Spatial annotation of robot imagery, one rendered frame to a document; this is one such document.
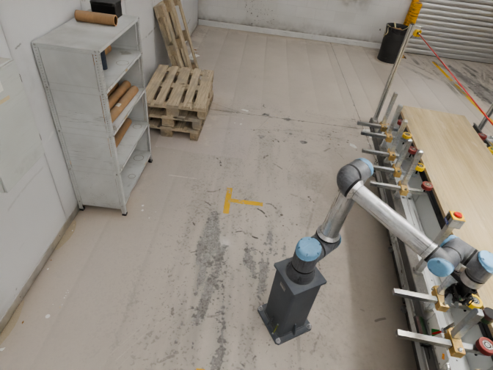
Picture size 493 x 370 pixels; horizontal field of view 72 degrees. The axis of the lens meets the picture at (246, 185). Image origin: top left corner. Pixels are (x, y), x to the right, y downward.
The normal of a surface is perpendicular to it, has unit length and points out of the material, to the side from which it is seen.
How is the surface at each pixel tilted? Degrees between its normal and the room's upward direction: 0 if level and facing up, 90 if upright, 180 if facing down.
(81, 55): 90
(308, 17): 90
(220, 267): 0
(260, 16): 90
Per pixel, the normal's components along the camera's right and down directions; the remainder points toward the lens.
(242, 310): 0.11, -0.76
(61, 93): -0.07, 0.64
